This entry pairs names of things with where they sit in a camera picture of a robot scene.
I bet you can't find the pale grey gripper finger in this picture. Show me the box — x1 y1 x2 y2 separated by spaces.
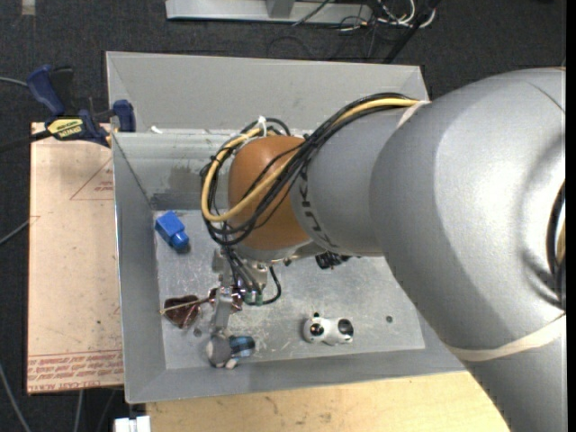
210 286 234 336

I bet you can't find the clear and blue small bottle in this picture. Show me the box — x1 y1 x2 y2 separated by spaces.
205 334 257 370

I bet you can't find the blue plastic block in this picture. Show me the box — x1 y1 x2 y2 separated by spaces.
154 210 191 254

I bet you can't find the white and black toy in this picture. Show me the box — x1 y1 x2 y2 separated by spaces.
301 312 356 347

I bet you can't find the brown cardboard board, red print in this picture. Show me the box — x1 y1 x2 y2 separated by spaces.
26 121 125 395

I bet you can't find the grey metal bin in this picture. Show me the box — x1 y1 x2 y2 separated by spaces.
105 50 469 405

